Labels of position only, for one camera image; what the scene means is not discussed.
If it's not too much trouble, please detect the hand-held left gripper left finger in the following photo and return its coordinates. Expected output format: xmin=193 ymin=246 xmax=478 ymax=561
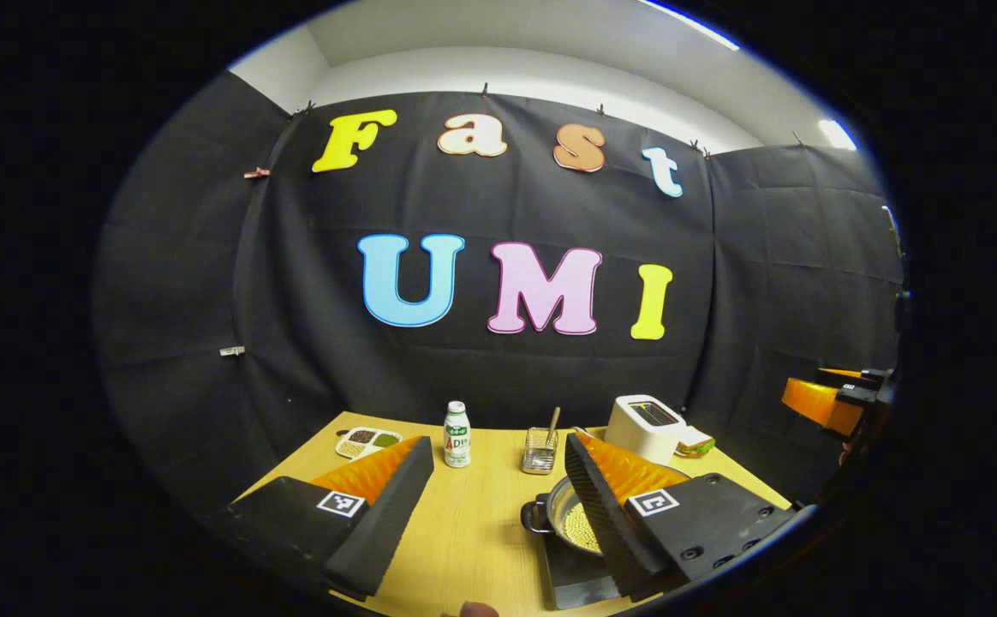
xmin=220 ymin=435 xmax=435 ymax=602

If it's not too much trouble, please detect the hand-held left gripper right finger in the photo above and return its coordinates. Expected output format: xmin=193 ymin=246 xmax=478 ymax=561
xmin=564 ymin=431 xmax=799 ymax=601

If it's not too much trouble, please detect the steel pot with soybeans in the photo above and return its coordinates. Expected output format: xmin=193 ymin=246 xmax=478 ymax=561
xmin=521 ymin=465 xmax=692 ymax=556

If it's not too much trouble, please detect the black induction cooktop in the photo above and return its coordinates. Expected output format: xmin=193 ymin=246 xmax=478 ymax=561
xmin=538 ymin=531 xmax=624 ymax=611

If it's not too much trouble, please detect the white divided dish with beans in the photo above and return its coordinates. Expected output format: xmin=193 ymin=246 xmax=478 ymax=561
xmin=334 ymin=427 xmax=403 ymax=461

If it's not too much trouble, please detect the white toaster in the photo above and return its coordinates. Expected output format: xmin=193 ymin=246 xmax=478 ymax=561
xmin=605 ymin=394 xmax=688 ymax=466

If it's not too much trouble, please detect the white drink bottle green label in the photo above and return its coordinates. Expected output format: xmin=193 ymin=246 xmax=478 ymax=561
xmin=443 ymin=401 xmax=472 ymax=469

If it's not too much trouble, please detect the sandwich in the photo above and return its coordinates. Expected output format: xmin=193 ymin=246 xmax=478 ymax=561
xmin=676 ymin=426 xmax=717 ymax=458

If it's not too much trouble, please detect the metal wire utensil holder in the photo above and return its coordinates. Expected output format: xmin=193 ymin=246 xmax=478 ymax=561
xmin=522 ymin=427 xmax=559 ymax=475

